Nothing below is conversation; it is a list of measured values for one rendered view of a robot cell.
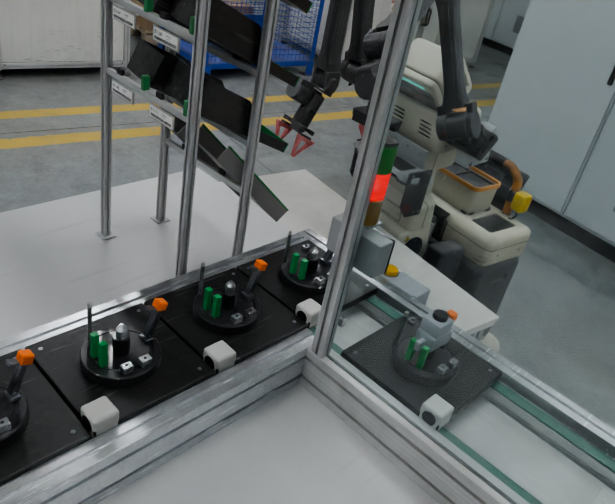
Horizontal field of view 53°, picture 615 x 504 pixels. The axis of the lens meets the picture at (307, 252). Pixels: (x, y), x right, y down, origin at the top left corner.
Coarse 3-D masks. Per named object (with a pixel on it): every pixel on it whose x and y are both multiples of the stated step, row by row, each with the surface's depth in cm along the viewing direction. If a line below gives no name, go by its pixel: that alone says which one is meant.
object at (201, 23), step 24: (264, 24) 124; (168, 48) 149; (192, 48) 115; (264, 48) 126; (192, 72) 117; (264, 72) 129; (168, 96) 155; (192, 96) 119; (264, 96) 132; (192, 120) 122; (192, 144) 124; (192, 168) 128; (192, 192) 131; (240, 192) 145; (240, 216) 147; (240, 240) 151
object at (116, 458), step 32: (256, 256) 150; (160, 288) 132; (64, 320) 119; (0, 352) 109; (288, 352) 123; (224, 384) 112; (256, 384) 118; (288, 384) 127; (160, 416) 104; (192, 416) 107; (224, 416) 115; (96, 448) 97; (128, 448) 98; (160, 448) 105; (32, 480) 90; (64, 480) 91; (96, 480) 96; (128, 480) 102
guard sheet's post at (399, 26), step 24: (408, 0) 88; (408, 24) 89; (384, 48) 93; (384, 72) 94; (384, 96) 95; (384, 120) 97; (360, 144) 101; (360, 168) 102; (360, 192) 104; (360, 216) 106; (336, 264) 112; (336, 288) 114; (336, 312) 118
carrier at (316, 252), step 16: (288, 240) 141; (272, 256) 149; (288, 256) 146; (304, 256) 148; (320, 256) 153; (272, 272) 143; (288, 272) 141; (304, 272) 138; (320, 272) 143; (272, 288) 138; (288, 288) 139; (304, 288) 138; (320, 288) 138; (288, 304) 134; (304, 304) 132; (320, 304) 136; (304, 320) 131
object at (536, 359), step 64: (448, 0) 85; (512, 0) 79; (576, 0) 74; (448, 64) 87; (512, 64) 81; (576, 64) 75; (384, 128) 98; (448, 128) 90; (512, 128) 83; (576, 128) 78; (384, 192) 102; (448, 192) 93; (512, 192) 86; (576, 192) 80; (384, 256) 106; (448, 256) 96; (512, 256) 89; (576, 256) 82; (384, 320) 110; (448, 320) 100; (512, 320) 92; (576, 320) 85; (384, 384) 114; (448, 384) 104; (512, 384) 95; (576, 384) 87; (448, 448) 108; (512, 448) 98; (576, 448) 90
